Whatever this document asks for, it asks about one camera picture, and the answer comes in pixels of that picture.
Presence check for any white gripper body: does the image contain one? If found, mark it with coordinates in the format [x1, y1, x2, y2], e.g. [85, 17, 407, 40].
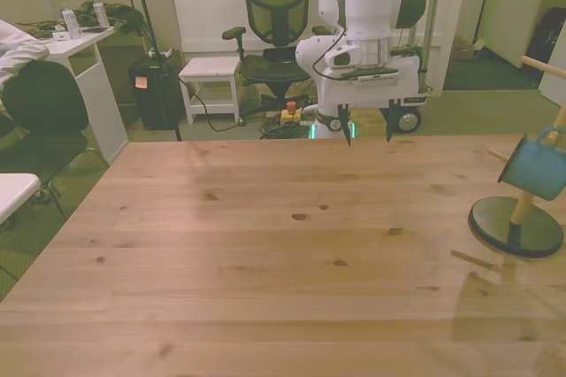
[318, 65, 402, 109]

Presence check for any black floor cable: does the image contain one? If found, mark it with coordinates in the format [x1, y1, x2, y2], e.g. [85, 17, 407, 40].
[179, 75, 249, 133]

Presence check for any yellow emergency stop button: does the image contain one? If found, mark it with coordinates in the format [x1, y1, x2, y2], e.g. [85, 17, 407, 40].
[280, 101, 303, 127]

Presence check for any black mesh office chair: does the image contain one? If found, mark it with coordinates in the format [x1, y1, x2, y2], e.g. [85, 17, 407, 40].
[221, 0, 333, 124]

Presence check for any wooden mug tree black base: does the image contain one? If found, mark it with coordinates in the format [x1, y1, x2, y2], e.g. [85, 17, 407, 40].
[467, 54, 566, 259]

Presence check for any person's white sleeved arm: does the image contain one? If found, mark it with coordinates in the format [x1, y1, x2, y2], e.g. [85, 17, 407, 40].
[0, 18, 50, 90]

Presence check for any white desk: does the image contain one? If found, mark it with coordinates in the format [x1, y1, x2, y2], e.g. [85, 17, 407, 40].
[17, 25, 130, 165]

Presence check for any cardboard box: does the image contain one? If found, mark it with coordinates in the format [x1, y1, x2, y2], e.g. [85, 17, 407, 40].
[450, 35, 487, 60]

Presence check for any black padded chair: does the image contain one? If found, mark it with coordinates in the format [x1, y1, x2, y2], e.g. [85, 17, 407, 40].
[0, 59, 110, 219]

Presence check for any small white table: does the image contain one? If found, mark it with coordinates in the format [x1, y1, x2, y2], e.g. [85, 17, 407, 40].
[0, 172, 42, 226]

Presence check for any black computer tower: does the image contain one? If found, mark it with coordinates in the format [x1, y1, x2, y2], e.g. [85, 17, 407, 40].
[127, 62, 185, 131]

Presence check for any aluminium frame post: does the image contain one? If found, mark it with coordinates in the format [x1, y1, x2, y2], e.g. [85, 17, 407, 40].
[410, 0, 444, 91]

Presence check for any green coiled cable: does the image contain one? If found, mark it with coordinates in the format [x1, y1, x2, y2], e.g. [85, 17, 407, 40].
[258, 118, 313, 140]

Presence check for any black tripod stand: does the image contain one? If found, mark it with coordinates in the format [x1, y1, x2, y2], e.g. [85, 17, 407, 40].
[126, 0, 183, 142]

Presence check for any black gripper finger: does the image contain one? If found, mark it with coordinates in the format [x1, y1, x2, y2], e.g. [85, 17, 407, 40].
[338, 102, 354, 148]
[386, 100, 399, 143]

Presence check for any white wooden stool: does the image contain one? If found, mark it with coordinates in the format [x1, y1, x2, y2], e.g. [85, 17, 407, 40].
[179, 57, 243, 126]

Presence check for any black case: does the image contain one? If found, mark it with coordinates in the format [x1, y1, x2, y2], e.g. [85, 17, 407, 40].
[528, 7, 566, 80]

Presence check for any clear plastic bottle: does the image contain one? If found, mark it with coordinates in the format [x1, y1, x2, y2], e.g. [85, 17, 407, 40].
[91, 0, 111, 28]
[60, 2, 83, 40]

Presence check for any blue enamel mug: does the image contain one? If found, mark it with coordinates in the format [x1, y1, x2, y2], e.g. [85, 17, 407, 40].
[498, 126, 566, 202]

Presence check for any green camouflage cloth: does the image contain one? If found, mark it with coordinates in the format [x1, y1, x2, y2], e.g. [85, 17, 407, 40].
[73, 1, 147, 37]

